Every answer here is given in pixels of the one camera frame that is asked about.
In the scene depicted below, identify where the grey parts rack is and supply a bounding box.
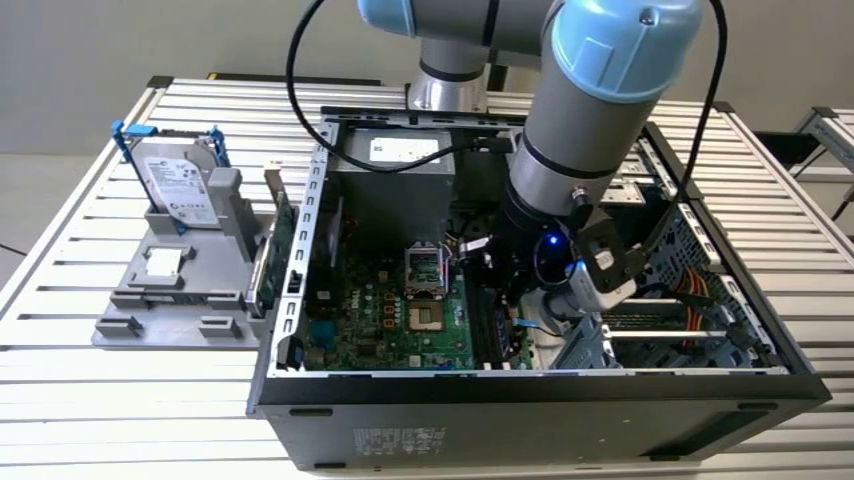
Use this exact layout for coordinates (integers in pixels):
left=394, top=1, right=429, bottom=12
left=90, top=167, right=279, bottom=351

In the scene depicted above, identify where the black camera cable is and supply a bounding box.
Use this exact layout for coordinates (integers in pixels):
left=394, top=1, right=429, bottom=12
left=626, top=0, right=730, bottom=261
left=284, top=0, right=519, bottom=174

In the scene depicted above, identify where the CPU socket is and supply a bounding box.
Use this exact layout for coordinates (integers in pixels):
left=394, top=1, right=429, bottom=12
left=406, top=298, right=447, bottom=332

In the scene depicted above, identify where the metal disk bay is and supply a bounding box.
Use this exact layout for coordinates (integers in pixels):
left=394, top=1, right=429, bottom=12
left=551, top=299, right=735, bottom=372

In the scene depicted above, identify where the green motherboard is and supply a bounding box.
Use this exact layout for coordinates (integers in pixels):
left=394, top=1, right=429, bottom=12
left=300, top=248, right=541, bottom=374

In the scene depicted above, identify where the orange yellow wire bundle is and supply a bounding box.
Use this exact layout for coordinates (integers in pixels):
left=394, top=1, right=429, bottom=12
left=671, top=268, right=714, bottom=351

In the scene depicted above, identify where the metal socket cover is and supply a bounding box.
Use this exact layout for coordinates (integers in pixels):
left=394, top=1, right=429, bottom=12
left=405, top=241, right=447, bottom=297

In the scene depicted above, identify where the hard disk in blue carrier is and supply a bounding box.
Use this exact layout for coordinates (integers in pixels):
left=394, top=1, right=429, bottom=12
left=110, top=119, right=232, bottom=234

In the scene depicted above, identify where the dark RAM stick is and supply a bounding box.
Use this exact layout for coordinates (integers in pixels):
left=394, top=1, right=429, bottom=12
left=136, top=293, right=206, bottom=306
left=489, top=297, right=519, bottom=362

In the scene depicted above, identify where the grey power supply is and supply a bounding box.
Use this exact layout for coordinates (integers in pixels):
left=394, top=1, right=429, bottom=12
left=326, top=127, right=459, bottom=241

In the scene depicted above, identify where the aluminium frame table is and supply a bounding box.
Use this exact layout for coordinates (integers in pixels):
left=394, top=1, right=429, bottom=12
left=790, top=106, right=854, bottom=182

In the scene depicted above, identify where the black open PC case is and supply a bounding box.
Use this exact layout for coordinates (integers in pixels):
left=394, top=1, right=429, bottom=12
left=244, top=104, right=834, bottom=471

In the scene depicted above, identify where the silver CPU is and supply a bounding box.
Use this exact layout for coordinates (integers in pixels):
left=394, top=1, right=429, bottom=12
left=144, top=248, right=183, bottom=276

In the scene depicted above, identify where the metal drive cage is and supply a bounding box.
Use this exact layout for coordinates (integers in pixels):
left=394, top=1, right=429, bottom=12
left=597, top=124, right=677, bottom=211

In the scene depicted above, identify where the black RAM slot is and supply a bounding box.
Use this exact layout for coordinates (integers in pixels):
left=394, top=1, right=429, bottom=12
left=490, top=299, right=515, bottom=372
left=465, top=279, right=495, bottom=372

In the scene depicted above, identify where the power supply wire bundle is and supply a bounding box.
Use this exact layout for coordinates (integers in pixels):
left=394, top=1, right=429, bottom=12
left=445, top=202, right=499, bottom=241

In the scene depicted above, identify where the green graphics card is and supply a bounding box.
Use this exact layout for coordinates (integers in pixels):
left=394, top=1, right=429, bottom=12
left=243, top=158, right=300, bottom=321

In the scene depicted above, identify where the black background box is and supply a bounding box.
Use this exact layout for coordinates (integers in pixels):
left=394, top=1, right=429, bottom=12
left=753, top=130, right=822, bottom=167

